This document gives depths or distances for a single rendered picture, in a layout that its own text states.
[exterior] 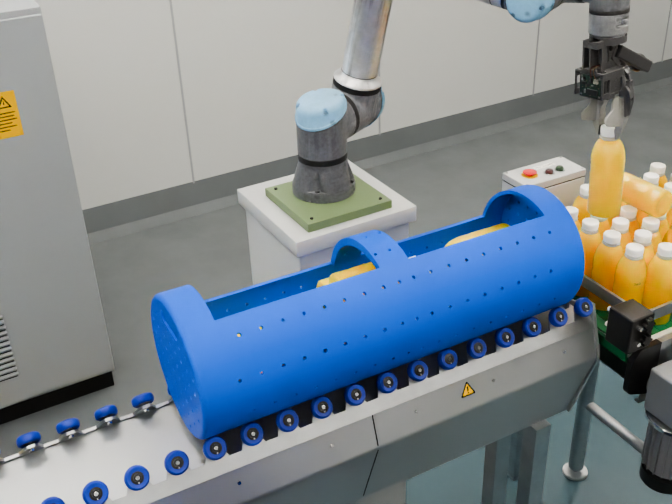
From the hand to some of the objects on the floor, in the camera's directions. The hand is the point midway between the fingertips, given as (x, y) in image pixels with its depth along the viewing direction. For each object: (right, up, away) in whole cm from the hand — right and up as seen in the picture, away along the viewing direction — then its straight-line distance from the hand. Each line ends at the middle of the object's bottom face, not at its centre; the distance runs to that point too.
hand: (610, 129), depth 177 cm
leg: (-11, -115, +78) cm, 140 cm away
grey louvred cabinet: (-244, -97, +125) cm, 291 cm away
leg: (-4, -121, +67) cm, 139 cm away
